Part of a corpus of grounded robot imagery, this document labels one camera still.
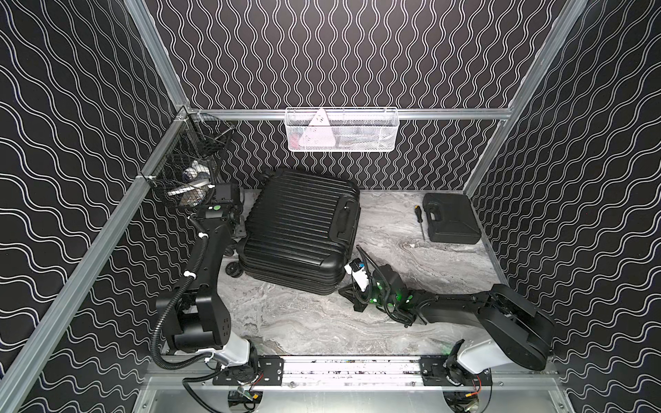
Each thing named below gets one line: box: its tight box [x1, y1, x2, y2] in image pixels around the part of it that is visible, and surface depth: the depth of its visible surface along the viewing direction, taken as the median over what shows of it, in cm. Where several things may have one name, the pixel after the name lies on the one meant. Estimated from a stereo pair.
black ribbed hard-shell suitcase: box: [225, 169, 362, 296], surface depth 84 cm
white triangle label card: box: [298, 107, 335, 148], surface depth 92 cm
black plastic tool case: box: [422, 192, 482, 245], surface depth 106 cm
